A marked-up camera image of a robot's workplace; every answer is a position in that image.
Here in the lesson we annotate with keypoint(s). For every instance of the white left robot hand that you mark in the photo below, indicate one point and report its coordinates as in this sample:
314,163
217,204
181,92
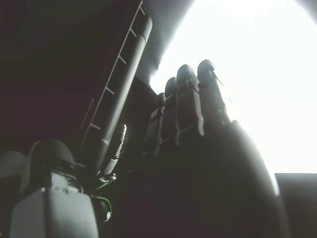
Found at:
193,188

